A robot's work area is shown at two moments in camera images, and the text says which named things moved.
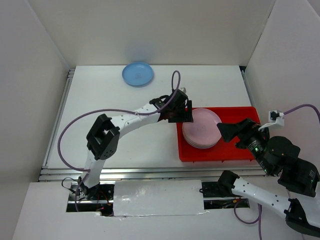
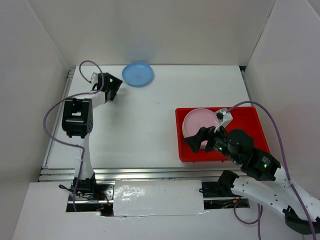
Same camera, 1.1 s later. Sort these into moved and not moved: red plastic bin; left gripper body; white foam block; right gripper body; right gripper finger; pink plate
Moved: right gripper body; right gripper finger; left gripper body
Not moved: pink plate; red plastic bin; white foam block
